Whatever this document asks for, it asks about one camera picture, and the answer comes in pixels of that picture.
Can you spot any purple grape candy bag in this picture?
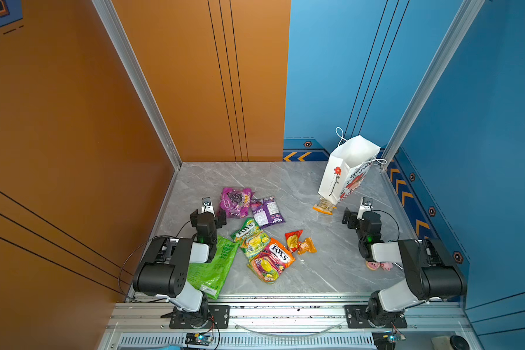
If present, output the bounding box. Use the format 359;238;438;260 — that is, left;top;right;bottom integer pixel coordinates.
220;188;252;218

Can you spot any green Lay's chips bag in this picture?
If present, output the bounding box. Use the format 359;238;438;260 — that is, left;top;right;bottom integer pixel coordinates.
188;236;239;300

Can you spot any white floral paper bag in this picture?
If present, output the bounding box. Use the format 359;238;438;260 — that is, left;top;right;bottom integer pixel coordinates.
318;127;386;206

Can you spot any orange Fox's fruits candy bag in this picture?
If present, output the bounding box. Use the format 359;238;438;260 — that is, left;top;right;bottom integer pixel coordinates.
247;238;295;283

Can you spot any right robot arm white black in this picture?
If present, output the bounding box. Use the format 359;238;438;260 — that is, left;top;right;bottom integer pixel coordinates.
342;209;468;328

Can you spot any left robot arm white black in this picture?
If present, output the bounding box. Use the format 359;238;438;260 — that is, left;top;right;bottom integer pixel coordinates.
133;211;227;322

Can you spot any green Fox's candy bag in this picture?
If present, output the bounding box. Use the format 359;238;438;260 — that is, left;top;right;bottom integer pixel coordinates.
230;218;271;260

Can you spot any clear orange cracker packet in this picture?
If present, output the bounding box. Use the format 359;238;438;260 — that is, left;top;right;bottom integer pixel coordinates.
313;198;336;215

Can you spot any purple white snack packet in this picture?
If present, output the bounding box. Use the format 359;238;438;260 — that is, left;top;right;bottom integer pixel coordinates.
250;196;285;228

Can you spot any orange small candy packet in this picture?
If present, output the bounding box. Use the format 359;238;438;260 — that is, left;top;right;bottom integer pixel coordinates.
297;238;317;255

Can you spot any red small snack packet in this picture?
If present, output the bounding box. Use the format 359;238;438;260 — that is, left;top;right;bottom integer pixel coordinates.
285;230;303;252

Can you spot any left electronics board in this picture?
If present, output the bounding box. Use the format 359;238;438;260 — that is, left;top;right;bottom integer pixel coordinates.
185;333;214;347

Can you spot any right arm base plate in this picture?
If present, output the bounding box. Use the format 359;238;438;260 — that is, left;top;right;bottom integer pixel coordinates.
344;305;408;329

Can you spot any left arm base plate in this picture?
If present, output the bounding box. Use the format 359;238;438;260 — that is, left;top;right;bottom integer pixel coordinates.
169;304;230;330

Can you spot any aluminium front rail frame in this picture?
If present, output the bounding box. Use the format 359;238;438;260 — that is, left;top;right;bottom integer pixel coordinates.
98;293;482;349

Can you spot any left aluminium corner post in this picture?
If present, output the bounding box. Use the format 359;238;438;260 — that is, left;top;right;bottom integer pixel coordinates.
92;0;182;171

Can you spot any aluminium corner post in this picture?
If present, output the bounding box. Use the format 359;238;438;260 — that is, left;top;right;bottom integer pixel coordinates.
381;0;485;172
92;0;182;171

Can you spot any right aluminium corner post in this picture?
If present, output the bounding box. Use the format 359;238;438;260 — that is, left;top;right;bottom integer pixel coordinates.
381;0;485;172

